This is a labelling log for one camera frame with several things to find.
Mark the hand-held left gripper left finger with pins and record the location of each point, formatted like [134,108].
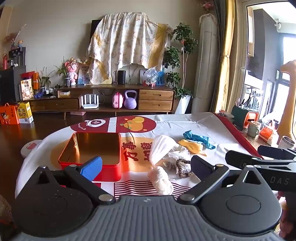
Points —
[91,165]

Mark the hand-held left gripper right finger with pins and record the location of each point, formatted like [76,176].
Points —
[198,165]

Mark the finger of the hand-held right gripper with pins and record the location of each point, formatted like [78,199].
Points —
[238,158]
[272,151]

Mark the leopard print scrunchie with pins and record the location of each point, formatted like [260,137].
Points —
[180,165]

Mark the yellow rubber glove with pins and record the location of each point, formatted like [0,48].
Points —
[193,146]

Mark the red tin box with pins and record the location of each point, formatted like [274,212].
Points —
[111,172]

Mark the white cloth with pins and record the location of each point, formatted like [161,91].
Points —
[161,146]
[179,153]

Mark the blue rubber glove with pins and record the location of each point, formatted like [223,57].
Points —
[198,138]

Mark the clear bag of brown bits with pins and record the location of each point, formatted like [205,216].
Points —
[170,165]

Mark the white gauze bandage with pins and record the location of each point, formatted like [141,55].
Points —
[159,179]

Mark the white cup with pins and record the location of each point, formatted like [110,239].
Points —
[286,142]

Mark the orange packet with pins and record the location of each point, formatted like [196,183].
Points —
[266,134]

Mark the green pen holder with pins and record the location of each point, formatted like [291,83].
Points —
[238,115]

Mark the printed white tablecloth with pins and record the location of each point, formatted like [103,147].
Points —
[173,122]

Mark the flat pink box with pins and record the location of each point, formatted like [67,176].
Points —
[78,113]

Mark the white router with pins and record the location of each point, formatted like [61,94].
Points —
[90,106]

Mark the white square planter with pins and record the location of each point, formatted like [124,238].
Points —
[183,105]

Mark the small pink case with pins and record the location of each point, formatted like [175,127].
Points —
[118,100]

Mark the dark wooden drawer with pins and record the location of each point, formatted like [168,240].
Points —
[55,104]

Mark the purple kettlebell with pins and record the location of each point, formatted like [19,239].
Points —
[130,103]

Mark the light wooden drawer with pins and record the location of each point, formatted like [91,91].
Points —
[156,95]
[156,105]

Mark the small white box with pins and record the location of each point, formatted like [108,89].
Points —
[64,93]

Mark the wooden television cabinet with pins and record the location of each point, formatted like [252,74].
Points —
[92,87]

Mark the yellow drink carton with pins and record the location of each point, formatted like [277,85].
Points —
[25,112]

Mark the plant in patterned pot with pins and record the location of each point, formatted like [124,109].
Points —
[67,81]

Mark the pastel picture card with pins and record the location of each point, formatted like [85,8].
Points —
[83,75]

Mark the clear drinking glass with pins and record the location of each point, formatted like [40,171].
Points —
[115,77]

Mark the black cylinder speaker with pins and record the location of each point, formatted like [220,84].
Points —
[121,77]

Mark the pink plush doll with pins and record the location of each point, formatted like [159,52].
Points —
[72,71]

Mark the orange cartoon gift box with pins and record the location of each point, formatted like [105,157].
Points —
[8,114]

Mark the small green potted plant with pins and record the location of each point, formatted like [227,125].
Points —
[44,80]

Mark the white column air conditioner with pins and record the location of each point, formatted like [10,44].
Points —
[204,64]

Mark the white brown drink carton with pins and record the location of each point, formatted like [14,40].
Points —
[25,90]

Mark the yellow curtain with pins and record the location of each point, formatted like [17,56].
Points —
[225,58]

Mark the clear plastic bag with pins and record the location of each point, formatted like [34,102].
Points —
[150,76]

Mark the orange red gift box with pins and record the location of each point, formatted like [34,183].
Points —
[34,80]

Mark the white arched appliance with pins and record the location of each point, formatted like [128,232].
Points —
[134,71]

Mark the black low cabinet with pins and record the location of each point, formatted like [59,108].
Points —
[11,85]

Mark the tall potted tree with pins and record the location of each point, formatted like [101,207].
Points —
[185,39]

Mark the floral cloth cover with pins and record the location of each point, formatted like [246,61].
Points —
[124,39]

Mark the red thermos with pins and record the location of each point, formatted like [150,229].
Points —
[5,63]

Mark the black television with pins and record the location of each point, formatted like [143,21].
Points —
[94,26]

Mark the small doll figure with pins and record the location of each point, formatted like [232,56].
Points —
[20,43]

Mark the vase of pink flowers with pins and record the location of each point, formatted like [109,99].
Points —
[11,38]

